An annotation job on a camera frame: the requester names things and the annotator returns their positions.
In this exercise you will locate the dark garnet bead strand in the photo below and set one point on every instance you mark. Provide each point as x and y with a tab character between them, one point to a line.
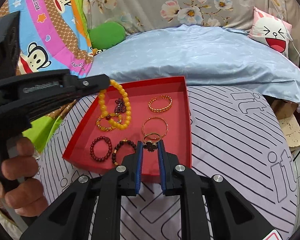
120	107

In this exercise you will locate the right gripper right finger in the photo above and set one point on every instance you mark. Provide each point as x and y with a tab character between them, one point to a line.
211	208

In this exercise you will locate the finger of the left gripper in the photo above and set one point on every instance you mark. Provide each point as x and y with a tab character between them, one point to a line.
72	86

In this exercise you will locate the colourful cartoon monkey quilt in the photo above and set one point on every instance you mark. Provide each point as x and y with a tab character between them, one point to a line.
52	36

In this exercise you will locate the thin gold bangle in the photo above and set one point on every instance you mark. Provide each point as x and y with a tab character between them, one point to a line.
156	125

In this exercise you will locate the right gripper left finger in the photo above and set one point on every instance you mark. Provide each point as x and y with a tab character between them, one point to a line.
90	208

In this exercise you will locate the pink bunny face cushion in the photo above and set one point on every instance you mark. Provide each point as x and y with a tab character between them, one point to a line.
270	31

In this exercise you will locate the green plush cushion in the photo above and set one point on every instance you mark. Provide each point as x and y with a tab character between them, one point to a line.
107	35

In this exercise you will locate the light blue pillow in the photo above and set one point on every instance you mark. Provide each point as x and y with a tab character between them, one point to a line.
204	56

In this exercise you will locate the red cardboard tray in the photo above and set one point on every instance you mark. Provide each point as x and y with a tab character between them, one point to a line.
177	141

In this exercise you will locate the grey floral bedsheet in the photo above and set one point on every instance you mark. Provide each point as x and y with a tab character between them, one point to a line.
144	15

